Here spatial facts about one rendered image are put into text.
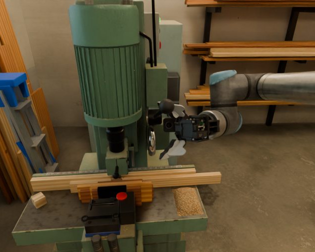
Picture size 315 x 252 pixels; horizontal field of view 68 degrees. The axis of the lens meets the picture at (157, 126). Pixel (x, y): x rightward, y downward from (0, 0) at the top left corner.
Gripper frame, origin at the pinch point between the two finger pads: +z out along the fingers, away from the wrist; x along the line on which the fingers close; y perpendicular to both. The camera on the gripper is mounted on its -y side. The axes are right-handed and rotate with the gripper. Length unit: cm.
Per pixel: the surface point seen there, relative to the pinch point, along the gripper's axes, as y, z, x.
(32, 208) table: -40, 20, 26
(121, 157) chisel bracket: -17.3, -0.8, 9.5
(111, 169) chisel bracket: -20.4, 1.1, 13.6
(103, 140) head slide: -31.6, -3.2, 5.5
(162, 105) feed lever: 8.2, 5.7, -6.8
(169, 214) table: -6.0, -10.4, 28.6
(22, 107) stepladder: -106, 3, -8
